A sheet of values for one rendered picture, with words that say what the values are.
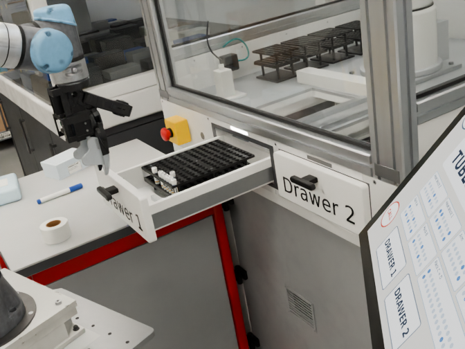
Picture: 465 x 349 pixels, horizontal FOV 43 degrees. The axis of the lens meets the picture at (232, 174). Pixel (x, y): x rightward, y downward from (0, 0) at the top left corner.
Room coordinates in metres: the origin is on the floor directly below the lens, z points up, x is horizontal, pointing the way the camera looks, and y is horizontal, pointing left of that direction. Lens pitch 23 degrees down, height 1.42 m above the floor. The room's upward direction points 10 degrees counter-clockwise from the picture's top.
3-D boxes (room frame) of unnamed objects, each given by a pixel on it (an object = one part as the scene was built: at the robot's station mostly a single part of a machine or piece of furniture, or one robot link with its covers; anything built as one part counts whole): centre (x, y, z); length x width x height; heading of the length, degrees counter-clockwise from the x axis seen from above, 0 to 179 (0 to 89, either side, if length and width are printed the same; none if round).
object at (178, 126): (1.69, 0.14, 0.88); 0.07 x 0.05 x 0.07; 27
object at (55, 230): (1.35, 0.46, 0.78); 0.07 x 0.07 x 0.04
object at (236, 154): (1.35, 0.08, 0.87); 0.22 x 0.18 x 0.06; 117
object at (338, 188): (1.12, -0.17, 0.87); 0.29 x 0.02 x 0.11; 27
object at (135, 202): (1.26, 0.26, 0.87); 0.29 x 0.02 x 0.11; 27
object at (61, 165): (1.83, 0.52, 0.79); 0.13 x 0.09 x 0.05; 137
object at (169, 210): (1.35, 0.07, 0.86); 0.40 x 0.26 x 0.06; 117
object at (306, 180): (1.11, -0.15, 0.91); 0.07 x 0.04 x 0.01; 27
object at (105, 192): (1.24, 0.28, 0.91); 0.07 x 0.04 x 0.01; 27
